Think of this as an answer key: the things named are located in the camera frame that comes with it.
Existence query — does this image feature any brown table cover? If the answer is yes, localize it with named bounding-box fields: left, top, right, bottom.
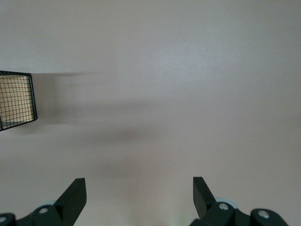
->
left=0, top=0, right=301, bottom=226

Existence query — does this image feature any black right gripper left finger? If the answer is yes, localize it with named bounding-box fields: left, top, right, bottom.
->
left=0, top=177, right=87, bottom=226

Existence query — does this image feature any black wire basket wooden base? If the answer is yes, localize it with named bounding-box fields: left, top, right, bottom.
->
left=0, top=70, right=39, bottom=132

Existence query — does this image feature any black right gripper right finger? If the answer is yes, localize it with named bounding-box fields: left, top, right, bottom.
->
left=190, top=176, right=289, bottom=226

